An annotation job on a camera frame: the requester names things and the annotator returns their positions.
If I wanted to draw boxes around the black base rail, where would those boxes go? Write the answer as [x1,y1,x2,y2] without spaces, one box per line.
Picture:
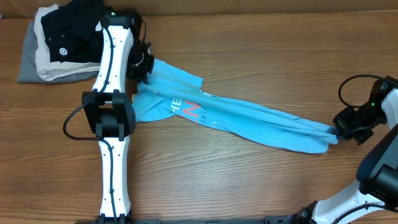
[75,215,290,224]

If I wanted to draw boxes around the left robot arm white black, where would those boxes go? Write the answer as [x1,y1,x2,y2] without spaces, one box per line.
[81,9,154,223]

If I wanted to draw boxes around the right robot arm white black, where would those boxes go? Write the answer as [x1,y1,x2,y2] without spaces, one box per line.
[283,76,397,223]

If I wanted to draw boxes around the folded grey garment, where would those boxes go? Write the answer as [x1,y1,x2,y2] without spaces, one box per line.
[17,21,98,84]

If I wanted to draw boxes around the black polo shirt with logo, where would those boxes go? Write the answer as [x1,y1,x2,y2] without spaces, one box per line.
[41,0,105,63]

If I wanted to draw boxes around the light blue printed t-shirt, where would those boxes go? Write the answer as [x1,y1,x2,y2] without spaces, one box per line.
[132,60,338,154]

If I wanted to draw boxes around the folded beige garment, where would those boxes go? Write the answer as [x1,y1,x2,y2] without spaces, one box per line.
[34,4,100,82]

